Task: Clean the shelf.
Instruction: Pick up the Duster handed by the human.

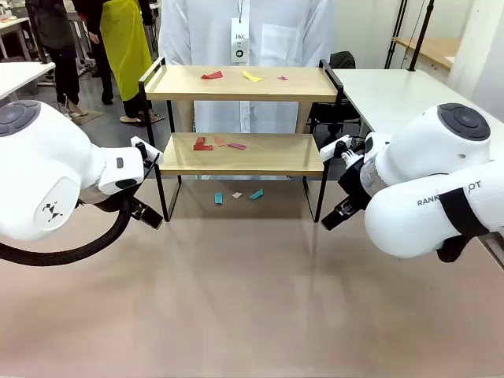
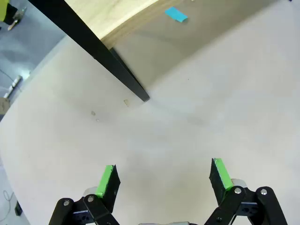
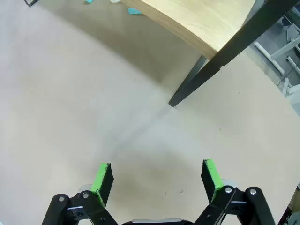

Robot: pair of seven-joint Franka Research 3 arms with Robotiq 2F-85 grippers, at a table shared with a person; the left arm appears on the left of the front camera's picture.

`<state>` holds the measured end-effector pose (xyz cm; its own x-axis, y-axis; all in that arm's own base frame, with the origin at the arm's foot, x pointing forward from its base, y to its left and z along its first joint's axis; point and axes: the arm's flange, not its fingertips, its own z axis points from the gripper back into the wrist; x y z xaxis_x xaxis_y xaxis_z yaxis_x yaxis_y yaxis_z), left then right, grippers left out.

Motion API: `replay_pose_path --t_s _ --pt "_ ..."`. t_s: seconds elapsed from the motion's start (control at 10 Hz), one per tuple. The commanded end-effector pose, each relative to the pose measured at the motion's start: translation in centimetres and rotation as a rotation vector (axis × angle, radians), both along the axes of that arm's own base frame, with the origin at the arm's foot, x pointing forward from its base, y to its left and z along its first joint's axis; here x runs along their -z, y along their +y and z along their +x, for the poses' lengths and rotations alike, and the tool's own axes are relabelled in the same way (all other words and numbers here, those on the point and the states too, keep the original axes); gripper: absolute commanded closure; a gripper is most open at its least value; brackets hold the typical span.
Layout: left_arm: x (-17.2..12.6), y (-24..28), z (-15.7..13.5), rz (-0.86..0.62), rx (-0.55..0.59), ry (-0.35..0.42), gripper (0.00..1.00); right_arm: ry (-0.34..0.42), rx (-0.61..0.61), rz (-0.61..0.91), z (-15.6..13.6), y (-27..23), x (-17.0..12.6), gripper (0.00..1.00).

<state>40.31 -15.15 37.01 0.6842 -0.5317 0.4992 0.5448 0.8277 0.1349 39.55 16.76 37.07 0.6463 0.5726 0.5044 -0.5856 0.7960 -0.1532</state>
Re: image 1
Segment black strap on right arm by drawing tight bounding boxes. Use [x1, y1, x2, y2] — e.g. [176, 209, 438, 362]
[435, 187, 492, 264]

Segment person in dark clothes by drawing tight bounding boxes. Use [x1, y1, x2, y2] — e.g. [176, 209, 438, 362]
[24, 0, 91, 120]

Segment brown floor mat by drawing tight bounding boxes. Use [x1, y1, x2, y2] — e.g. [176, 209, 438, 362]
[67, 109, 106, 127]

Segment person in white coat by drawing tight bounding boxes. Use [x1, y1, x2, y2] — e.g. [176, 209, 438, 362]
[158, 0, 338, 135]

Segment white background workbench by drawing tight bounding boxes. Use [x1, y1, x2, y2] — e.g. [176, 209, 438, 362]
[0, 0, 33, 61]

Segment large white side table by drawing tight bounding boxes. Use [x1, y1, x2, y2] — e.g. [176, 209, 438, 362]
[332, 68, 504, 137]

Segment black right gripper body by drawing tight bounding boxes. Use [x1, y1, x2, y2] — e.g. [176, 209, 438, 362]
[337, 162, 373, 210]

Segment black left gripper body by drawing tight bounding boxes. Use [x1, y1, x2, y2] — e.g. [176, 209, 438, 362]
[125, 195, 154, 222]

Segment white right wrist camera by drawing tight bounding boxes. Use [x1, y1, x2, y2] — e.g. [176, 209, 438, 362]
[319, 134, 353, 162]

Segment white standing desk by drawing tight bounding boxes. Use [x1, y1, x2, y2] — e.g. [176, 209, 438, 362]
[0, 60, 57, 102]

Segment black straight stand pole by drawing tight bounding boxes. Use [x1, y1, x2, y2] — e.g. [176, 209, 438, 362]
[406, 0, 436, 73]

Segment wooden background table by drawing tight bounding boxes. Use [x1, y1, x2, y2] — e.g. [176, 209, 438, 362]
[391, 36, 462, 72]

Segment grey table edge rail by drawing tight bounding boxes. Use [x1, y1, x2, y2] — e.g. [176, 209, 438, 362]
[481, 231, 504, 272]

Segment black office chair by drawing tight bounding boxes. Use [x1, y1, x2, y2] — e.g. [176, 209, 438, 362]
[308, 50, 364, 139]

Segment black braided cable sleeve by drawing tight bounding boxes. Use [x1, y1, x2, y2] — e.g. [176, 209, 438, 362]
[0, 191, 134, 268]

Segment black tripod stand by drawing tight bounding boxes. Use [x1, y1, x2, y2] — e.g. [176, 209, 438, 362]
[384, 0, 410, 70]

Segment person in yellow apron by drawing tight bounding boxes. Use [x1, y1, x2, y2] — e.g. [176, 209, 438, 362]
[76, 0, 163, 128]

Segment white name badge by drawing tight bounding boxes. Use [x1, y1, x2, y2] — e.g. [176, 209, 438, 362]
[230, 17, 251, 65]

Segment two-tier wooden black-frame shelf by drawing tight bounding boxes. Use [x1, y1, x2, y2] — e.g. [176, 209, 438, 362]
[138, 57, 345, 224]

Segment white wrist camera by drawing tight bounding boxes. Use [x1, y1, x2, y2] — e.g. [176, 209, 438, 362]
[319, 134, 353, 162]
[130, 135, 164, 159]

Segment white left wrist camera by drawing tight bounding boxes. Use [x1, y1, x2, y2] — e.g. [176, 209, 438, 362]
[130, 135, 164, 159]

